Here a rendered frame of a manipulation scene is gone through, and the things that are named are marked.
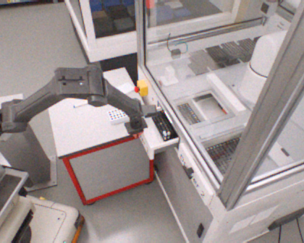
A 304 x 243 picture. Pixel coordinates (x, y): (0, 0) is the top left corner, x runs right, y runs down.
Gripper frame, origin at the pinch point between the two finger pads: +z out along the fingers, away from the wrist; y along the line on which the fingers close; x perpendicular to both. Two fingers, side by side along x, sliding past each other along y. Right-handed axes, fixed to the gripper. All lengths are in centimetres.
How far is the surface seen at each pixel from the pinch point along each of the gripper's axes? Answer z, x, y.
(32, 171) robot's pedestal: 70, 49, -70
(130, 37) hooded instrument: -3, 83, 25
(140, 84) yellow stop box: -1.0, 35.6, 15.4
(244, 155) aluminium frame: -39, -48, 19
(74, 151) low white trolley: 13.6, 12.9, -32.5
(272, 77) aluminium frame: -67, -45, 19
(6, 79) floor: 91, 200, -92
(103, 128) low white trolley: 13.7, 23.0, -13.1
